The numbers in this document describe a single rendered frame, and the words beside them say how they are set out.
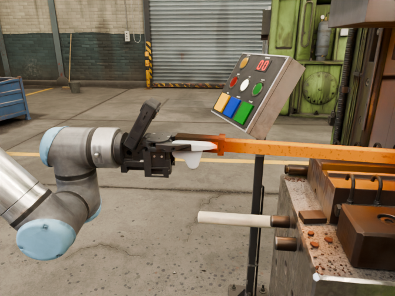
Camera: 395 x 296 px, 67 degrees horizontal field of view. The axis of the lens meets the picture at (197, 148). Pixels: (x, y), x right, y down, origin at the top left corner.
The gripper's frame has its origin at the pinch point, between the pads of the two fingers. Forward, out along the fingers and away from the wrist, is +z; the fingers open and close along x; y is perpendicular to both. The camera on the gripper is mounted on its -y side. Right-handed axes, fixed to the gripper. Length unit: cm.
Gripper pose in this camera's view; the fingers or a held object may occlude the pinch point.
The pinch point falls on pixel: (210, 141)
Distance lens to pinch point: 62.4
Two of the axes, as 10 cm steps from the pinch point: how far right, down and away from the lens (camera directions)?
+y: 0.1, 9.4, 3.3
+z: 9.9, 0.3, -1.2
